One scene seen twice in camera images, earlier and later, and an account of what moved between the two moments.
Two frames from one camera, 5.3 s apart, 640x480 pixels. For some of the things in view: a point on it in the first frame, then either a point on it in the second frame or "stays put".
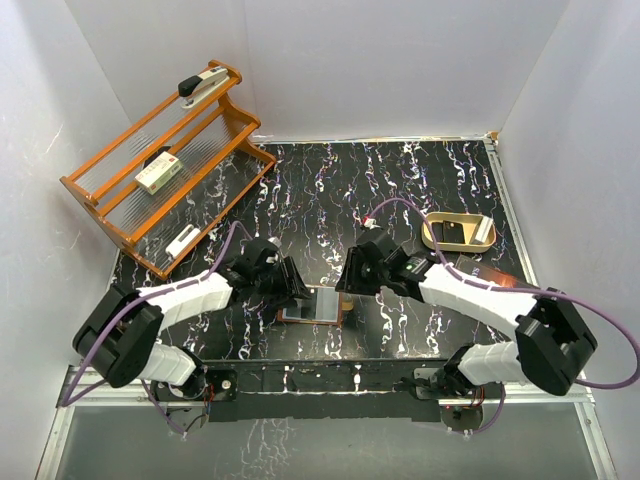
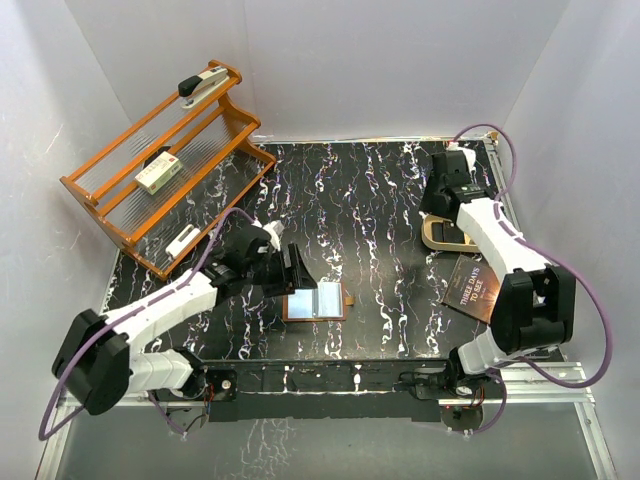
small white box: x=182 y=240 stays put
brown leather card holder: x=326 y=308 stays put
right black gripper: x=351 y=282 -> x=428 y=206
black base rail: x=360 y=389 stays put
